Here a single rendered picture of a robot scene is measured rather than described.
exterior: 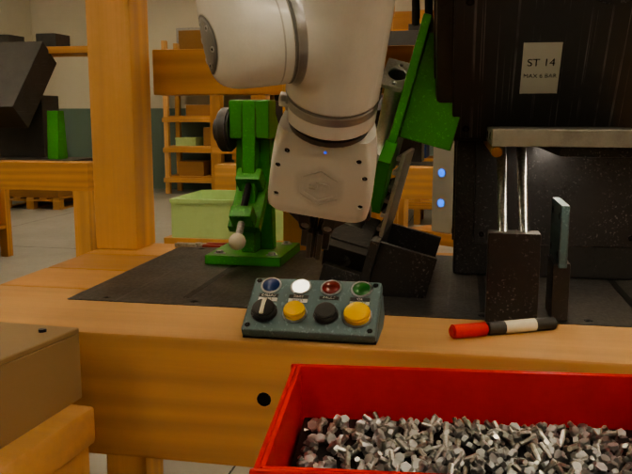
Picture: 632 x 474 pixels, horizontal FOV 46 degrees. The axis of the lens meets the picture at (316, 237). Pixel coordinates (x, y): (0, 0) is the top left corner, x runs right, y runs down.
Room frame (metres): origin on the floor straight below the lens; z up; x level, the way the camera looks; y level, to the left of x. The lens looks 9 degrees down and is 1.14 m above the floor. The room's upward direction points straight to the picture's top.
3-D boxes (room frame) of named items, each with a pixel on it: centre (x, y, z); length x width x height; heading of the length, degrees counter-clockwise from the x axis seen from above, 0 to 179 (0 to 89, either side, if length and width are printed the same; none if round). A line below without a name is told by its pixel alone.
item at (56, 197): (9.80, 3.42, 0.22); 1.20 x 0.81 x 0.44; 170
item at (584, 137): (0.98, -0.30, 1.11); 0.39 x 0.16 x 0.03; 169
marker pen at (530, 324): (0.82, -0.21, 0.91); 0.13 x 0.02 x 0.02; 106
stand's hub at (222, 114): (1.30, 0.16, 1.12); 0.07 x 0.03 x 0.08; 169
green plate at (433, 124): (1.04, -0.16, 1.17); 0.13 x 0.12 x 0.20; 79
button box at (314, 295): (0.84, 0.00, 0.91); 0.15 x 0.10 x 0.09; 79
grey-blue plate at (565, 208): (0.92, -0.30, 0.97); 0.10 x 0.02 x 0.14; 169
